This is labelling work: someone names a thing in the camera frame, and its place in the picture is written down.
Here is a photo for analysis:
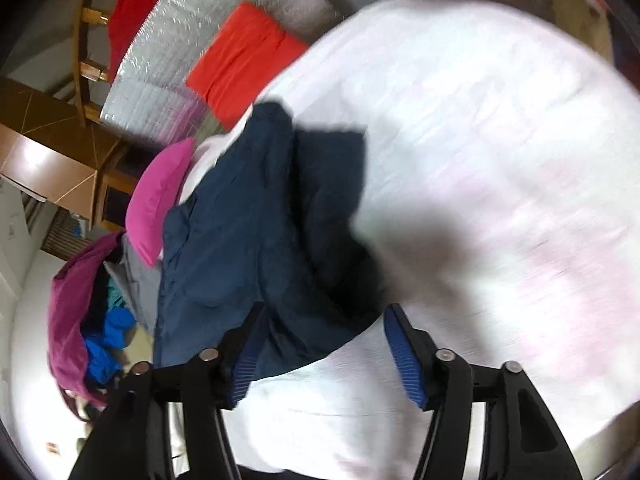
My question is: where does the white pink blanket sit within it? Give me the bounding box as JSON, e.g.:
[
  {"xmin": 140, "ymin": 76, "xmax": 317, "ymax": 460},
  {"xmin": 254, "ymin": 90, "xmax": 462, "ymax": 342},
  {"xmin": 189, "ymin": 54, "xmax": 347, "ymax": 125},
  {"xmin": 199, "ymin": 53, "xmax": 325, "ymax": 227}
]
[{"xmin": 170, "ymin": 0, "xmax": 640, "ymax": 476}]

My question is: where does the silver foil mat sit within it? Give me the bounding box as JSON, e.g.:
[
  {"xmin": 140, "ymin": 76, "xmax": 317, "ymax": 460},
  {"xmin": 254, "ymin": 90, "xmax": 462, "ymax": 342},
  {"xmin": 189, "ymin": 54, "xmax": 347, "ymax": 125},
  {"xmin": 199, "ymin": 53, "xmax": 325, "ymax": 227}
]
[{"xmin": 100, "ymin": 0, "xmax": 346, "ymax": 143}]

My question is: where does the brown wooden furniture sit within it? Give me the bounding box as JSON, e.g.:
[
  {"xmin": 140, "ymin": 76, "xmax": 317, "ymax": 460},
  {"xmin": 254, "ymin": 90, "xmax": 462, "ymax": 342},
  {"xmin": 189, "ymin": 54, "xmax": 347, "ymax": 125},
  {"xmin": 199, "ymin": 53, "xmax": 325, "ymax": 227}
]
[{"xmin": 537, "ymin": 0, "xmax": 618, "ymax": 66}]

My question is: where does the red hanging cloth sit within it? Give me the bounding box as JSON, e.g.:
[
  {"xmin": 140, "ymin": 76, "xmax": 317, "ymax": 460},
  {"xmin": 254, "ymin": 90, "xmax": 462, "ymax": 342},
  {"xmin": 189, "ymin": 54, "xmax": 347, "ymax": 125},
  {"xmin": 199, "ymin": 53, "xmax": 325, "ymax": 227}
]
[{"xmin": 107, "ymin": 0, "xmax": 193, "ymax": 78}]

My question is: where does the magenta pillow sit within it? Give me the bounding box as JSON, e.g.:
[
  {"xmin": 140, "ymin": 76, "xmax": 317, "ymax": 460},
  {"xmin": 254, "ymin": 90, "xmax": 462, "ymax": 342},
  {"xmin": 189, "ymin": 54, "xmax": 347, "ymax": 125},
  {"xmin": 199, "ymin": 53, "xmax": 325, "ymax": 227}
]
[{"xmin": 125, "ymin": 137, "xmax": 197, "ymax": 268}]

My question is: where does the wooden chair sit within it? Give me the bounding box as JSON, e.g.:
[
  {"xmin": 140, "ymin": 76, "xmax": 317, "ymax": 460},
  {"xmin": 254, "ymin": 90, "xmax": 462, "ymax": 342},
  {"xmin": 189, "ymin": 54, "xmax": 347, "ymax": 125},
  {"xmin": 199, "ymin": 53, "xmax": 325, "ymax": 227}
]
[{"xmin": 72, "ymin": 0, "xmax": 131, "ymax": 126}]

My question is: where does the orange-red folded cloth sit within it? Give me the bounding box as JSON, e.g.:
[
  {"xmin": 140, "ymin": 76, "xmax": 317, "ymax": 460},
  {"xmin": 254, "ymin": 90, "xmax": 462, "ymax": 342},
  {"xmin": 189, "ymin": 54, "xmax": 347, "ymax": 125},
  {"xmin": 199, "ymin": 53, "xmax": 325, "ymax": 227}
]
[{"xmin": 185, "ymin": 1, "xmax": 309, "ymax": 131}]

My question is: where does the navy blue jacket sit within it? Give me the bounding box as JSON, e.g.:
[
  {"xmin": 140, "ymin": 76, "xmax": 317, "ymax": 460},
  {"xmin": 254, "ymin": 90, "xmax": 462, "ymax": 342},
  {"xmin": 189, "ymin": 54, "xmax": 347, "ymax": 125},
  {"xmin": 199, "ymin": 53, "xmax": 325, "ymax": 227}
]
[{"xmin": 152, "ymin": 101, "xmax": 388, "ymax": 378}]

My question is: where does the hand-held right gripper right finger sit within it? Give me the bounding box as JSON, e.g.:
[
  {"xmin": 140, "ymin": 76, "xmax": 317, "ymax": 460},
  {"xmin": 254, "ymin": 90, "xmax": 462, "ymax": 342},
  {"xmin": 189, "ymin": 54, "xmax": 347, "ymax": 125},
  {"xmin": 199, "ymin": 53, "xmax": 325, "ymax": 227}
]
[{"xmin": 384, "ymin": 304, "xmax": 583, "ymax": 480}]

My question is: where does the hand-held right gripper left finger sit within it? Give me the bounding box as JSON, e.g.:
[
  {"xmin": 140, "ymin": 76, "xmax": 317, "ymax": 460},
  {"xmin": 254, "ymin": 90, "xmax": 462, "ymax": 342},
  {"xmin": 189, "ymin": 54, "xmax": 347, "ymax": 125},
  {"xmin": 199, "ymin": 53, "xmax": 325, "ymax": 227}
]
[{"xmin": 67, "ymin": 302, "xmax": 271, "ymax": 480}]

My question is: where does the magenta laundry bag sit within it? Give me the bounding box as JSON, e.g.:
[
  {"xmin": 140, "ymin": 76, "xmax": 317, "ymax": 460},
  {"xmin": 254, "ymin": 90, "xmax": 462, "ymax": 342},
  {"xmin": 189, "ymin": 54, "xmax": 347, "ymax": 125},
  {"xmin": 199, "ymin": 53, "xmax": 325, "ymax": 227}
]
[{"xmin": 47, "ymin": 232, "xmax": 126, "ymax": 408}]

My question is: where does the bright blue garment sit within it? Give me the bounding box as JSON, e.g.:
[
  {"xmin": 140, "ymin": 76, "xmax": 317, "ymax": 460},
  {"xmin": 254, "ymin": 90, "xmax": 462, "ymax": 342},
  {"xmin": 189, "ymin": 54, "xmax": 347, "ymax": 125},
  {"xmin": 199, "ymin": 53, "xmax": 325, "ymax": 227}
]
[{"xmin": 82, "ymin": 307, "xmax": 137, "ymax": 391}]

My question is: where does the brown wooden cabinet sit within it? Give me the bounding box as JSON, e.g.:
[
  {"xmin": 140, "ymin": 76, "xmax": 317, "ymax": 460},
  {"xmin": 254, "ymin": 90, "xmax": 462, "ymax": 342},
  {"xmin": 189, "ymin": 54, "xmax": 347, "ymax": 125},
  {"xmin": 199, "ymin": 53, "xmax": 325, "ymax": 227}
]
[{"xmin": 0, "ymin": 77, "xmax": 151, "ymax": 231}]

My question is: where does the grey pillow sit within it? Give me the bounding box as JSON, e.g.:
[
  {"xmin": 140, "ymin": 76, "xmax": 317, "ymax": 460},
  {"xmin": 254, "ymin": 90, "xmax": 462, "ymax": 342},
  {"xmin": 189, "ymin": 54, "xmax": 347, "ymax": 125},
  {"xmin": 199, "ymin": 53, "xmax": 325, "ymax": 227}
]
[{"xmin": 107, "ymin": 240, "xmax": 163, "ymax": 336}]

